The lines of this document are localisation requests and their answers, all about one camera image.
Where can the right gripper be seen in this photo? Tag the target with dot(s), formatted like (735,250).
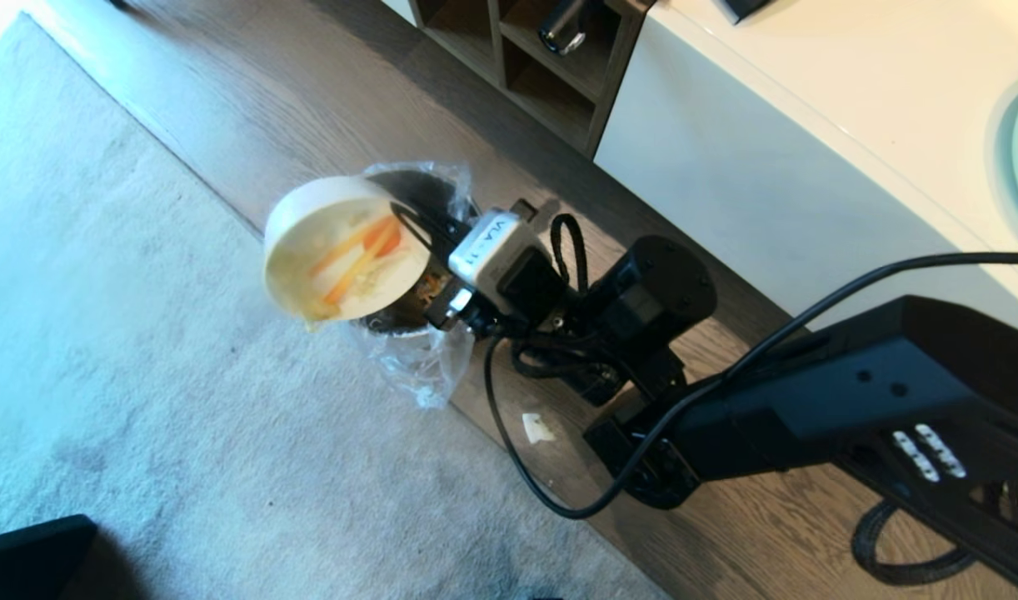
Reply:
(463,312)

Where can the white round bowl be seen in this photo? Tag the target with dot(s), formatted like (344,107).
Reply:
(309,217)

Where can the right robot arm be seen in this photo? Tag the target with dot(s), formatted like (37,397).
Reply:
(817,400)

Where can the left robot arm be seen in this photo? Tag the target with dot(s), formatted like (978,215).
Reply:
(26,562)

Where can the black trash bin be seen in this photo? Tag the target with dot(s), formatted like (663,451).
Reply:
(426,187)

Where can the orange carrot strip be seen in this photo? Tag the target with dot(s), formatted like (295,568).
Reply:
(346,283)
(390,242)
(355,240)

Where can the dark wooden shelf unit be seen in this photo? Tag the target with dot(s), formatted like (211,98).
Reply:
(559,83)

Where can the white paper scrap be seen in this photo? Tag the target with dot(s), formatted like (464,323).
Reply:
(538,427)

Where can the black cylindrical object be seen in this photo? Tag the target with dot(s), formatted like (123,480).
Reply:
(563,29)

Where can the grey rug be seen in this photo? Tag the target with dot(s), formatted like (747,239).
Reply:
(142,333)

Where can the black flat object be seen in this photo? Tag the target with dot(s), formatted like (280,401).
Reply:
(738,8)

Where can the white cabinet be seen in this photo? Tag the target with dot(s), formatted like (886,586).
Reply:
(809,125)

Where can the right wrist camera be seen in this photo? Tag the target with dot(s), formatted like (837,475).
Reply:
(496,250)

